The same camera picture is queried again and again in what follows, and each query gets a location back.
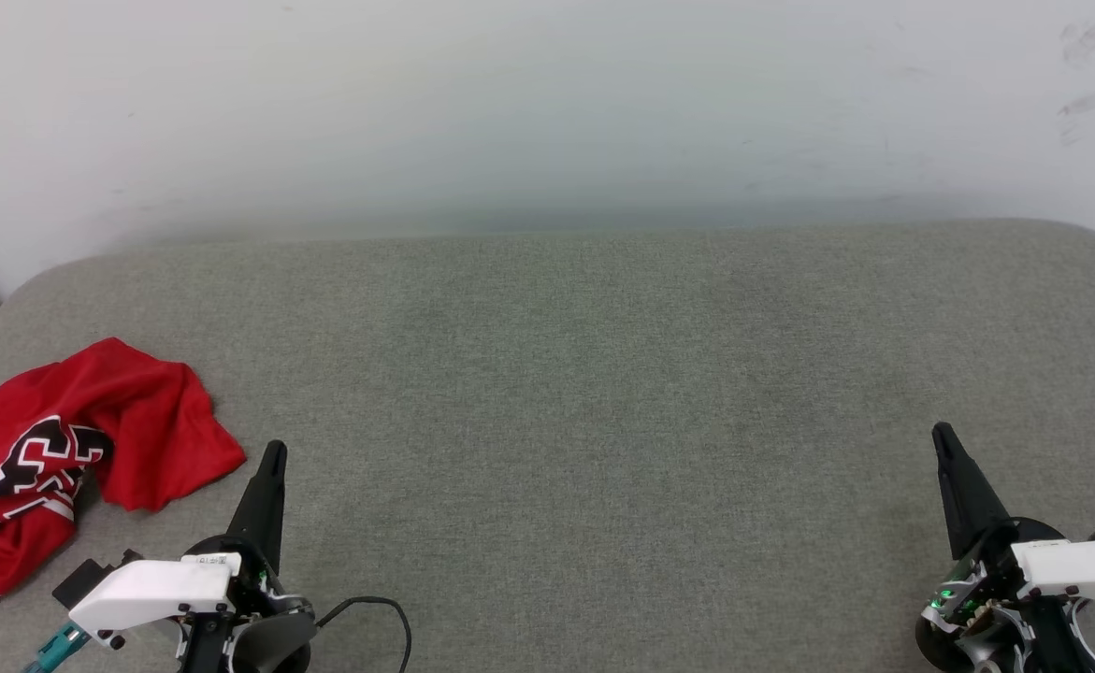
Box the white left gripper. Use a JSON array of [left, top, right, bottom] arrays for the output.
[[68, 441, 314, 673]]

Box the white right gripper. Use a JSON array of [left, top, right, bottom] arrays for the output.
[[915, 422, 1095, 673]]

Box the red and white basketball jersey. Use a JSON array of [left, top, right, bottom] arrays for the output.
[[0, 337, 247, 609]]

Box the teal cable connector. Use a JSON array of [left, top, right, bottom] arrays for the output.
[[23, 624, 90, 673]]

